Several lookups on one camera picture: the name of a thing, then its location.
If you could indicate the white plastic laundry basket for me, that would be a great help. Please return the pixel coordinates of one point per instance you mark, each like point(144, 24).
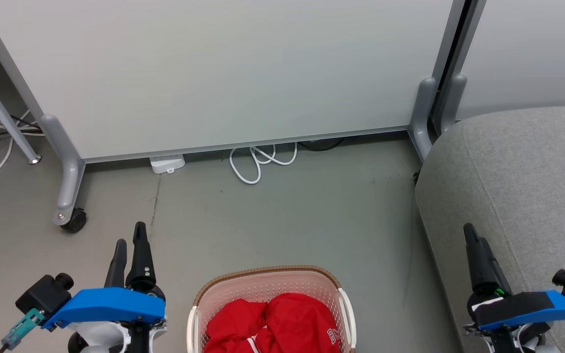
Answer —
point(263, 284)

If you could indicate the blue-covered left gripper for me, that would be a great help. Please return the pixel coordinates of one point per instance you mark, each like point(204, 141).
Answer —
point(111, 305)

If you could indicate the white power strip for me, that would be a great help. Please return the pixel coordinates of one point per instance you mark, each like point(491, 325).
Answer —
point(167, 163)

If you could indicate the wide white partition panel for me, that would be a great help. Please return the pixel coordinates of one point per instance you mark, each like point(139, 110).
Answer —
point(214, 73)

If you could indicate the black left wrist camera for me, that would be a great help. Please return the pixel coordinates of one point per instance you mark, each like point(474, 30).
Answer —
point(42, 296)

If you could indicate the red garment with printed logo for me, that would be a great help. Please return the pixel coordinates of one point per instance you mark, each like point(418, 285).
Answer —
point(302, 318)

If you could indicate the black caster wheel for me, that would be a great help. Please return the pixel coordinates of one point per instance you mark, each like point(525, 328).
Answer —
point(75, 221)

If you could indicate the red garment with striped cuff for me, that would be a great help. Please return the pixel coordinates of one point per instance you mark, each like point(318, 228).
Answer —
point(233, 323)

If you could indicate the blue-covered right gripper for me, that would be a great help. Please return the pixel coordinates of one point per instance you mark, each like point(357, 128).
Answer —
point(523, 308)

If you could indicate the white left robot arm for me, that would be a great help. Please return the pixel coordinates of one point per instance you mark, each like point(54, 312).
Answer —
point(98, 339)

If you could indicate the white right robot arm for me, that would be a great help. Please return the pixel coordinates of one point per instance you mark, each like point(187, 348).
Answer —
point(527, 345)

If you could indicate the grey fabric sofa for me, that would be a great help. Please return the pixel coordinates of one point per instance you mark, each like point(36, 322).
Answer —
point(508, 186)

